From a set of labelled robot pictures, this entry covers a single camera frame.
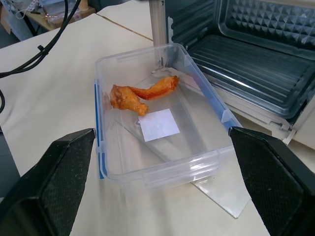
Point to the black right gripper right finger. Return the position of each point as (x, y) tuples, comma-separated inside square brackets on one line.
[(273, 182)]

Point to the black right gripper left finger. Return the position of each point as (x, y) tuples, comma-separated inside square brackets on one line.
[(46, 186)]

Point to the clear plastic food container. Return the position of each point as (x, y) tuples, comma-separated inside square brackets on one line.
[(157, 118)]

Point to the orange fried chicken wing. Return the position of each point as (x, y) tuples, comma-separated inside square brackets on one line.
[(141, 94)]

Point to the aluminium frame post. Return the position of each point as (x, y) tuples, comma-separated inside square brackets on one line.
[(157, 22)]

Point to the glass toaster oven door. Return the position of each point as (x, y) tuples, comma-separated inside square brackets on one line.
[(246, 73)]

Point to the clear acrylic plate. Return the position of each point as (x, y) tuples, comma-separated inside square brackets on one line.
[(197, 167)]

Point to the white toaster oven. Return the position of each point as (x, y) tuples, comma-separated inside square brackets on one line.
[(248, 59)]

